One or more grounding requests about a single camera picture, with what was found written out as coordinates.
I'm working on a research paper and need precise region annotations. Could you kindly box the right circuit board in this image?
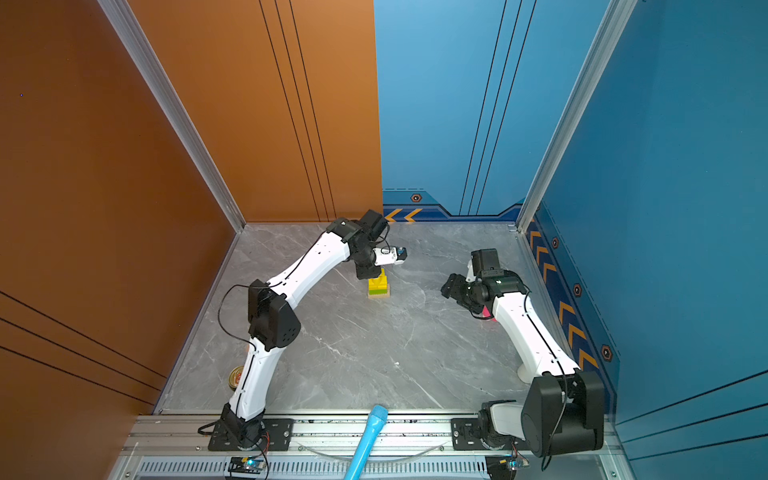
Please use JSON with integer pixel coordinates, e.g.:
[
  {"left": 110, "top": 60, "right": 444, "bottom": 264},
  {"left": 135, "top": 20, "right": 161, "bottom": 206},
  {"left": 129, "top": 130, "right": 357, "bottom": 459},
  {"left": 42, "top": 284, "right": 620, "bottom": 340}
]
[{"left": 485, "top": 456, "right": 530, "bottom": 480}]

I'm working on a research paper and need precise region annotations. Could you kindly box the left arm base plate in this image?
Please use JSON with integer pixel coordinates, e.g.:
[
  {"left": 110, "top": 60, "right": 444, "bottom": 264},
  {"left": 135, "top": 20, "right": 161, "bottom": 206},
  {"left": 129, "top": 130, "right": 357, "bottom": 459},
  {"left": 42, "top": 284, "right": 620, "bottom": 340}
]
[{"left": 207, "top": 418, "right": 294, "bottom": 453}]

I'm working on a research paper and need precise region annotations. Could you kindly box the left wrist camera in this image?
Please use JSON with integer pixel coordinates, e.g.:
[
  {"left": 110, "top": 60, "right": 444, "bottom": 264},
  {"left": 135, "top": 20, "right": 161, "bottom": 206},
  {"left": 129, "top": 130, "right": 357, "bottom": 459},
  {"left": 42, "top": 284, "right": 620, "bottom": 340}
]
[{"left": 373, "top": 246, "right": 408, "bottom": 267}]

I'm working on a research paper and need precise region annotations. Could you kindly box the yellow long block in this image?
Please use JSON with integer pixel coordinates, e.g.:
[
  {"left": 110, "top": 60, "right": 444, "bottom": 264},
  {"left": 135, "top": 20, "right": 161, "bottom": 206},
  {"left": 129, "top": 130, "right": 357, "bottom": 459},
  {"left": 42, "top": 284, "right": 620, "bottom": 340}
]
[{"left": 368, "top": 279, "right": 389, "bottom": 290}]

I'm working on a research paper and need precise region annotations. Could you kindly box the circuit board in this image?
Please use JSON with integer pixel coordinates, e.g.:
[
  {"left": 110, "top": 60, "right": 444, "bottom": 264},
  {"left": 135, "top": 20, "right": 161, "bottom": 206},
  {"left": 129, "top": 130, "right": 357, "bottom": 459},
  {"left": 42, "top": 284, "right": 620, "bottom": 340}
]
[
  {"left": 226, "top": 456, "right": 269, "bottom": 479},
  {"left": 485, "top": 456, "right": 530, "bottom": 480}
]

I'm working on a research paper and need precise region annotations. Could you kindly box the aluminium front rail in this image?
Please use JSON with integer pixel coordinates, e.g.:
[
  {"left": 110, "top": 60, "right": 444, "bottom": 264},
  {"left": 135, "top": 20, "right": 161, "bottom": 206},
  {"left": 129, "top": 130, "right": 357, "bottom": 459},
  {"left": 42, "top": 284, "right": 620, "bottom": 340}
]
[{"left": 108, "top": 410, "right": 633, "bottom": 479}]

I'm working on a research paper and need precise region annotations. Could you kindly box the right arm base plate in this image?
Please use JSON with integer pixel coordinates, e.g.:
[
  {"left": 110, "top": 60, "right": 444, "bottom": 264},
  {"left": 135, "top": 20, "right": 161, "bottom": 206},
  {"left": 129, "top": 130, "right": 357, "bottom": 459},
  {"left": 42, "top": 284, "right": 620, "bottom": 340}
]
[{"left": 450, "top": 417, "right": 528, "bottom": 451}]

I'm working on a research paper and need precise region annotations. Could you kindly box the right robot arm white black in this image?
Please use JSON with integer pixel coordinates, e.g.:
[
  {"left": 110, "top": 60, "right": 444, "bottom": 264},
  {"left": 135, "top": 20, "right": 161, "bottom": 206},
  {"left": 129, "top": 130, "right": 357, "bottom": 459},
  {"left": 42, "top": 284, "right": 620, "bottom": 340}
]
[{"left": 441, "top": 249, "right": 605, "bottom": 459}]

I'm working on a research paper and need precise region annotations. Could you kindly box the cyan tube pole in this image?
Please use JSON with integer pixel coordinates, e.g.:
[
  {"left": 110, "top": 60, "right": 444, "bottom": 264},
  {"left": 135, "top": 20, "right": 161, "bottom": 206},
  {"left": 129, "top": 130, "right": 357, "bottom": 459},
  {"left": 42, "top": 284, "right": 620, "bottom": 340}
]
[{"left": 344, "top": 405, "right": 388, "bottom": 480}]

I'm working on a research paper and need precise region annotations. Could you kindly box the metal tin can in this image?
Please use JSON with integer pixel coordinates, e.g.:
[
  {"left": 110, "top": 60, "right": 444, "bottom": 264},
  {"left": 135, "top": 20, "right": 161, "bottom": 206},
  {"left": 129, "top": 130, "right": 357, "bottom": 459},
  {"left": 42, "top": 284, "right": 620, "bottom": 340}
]
[{"left": 228, "top": 366, "right": 244, "bottom": 391}]

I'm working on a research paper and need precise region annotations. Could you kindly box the left circuit board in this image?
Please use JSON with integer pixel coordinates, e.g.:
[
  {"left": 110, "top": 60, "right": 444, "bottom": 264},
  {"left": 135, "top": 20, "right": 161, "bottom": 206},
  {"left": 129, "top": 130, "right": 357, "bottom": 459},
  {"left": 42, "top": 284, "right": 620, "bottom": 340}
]
[{"left": 226, "top": 456, "right": 269, "bottom": 479}]

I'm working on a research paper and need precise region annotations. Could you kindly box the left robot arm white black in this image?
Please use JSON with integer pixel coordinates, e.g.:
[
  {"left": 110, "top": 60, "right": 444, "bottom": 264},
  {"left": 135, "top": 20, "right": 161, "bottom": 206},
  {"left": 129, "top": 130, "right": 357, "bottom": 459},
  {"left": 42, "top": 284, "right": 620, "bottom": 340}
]
[{"left": 213, "top": 210, "right": 407, "bottom": 451}]

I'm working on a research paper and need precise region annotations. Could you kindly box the white bottle green cap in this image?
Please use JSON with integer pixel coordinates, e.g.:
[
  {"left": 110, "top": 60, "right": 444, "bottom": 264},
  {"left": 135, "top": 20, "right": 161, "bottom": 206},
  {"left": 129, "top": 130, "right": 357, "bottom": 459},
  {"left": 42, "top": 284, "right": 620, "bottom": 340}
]
[{"left": 517, "top": 364, "right": 533, "bottom": 385}]

